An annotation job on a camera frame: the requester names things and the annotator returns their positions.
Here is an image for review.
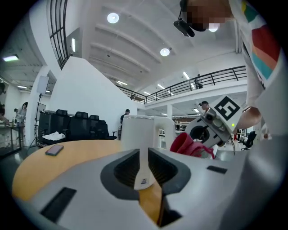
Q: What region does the person's white printed shirt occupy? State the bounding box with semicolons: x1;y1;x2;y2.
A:
229;0;284;141

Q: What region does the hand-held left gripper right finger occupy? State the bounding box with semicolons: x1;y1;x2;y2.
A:
148;147;247;230

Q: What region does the dark smartphone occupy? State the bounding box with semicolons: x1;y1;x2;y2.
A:
45;144;65;156

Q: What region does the black office chair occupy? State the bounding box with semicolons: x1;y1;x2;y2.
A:
98;119;118;140
89;115;101;140
68;111;91;142
54;109;70;137

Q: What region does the black frame glass table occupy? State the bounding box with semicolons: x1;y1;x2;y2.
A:
0;123;26;156

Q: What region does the black head-worn camera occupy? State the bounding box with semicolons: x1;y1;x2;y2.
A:
173;0;196;38

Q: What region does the black window frame grid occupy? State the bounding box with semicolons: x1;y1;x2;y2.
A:
46;0;69;71

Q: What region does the white crumpled garment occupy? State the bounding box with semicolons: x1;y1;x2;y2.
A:
42;132;66;142

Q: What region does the ceiling panel light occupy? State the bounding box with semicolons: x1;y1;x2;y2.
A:
2;54;19;62

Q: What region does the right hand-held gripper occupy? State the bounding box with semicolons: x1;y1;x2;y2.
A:
184;95;243;158

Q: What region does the black balcony railing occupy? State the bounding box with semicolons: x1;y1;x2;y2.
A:
116;65;247;105

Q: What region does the pink cloth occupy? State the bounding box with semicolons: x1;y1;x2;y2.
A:
170;132;217;160

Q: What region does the person's right forearm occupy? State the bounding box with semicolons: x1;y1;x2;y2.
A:
236;105;263;131

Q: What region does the black light stand with panel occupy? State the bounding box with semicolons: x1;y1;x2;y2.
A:
28;75;50;149

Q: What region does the white electric kettle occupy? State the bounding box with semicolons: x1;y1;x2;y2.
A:
121;114;175;191

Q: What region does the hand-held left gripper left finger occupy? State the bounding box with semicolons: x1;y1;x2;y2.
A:
13;148;158;230

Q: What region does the black swivel chair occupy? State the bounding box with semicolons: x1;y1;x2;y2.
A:
241;131;257;151

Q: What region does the person's head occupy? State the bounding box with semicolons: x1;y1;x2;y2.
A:
185;0;234;32

